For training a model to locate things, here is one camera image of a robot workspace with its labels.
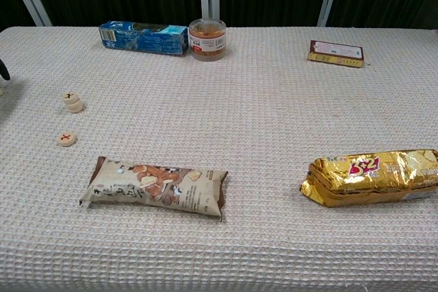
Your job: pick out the clear plastic snack jar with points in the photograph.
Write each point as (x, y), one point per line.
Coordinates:
(207, 41)

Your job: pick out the red and yellow box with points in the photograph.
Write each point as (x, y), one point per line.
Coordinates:
(337, 53)

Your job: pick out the wooden chess piece cross mark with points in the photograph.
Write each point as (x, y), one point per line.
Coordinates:
(66, 139)

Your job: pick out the gold foil cracker pack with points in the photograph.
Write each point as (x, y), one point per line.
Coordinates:
(369, 179)

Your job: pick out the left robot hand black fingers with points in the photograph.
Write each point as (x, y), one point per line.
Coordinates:
(3, 70)

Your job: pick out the beige snack bag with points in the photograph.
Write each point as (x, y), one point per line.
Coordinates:
(154, 186)

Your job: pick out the blue cookie box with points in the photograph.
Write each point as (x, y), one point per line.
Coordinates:
(147, 39)

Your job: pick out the beige waffle tablecloth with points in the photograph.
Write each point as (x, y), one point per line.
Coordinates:
(239, 117)

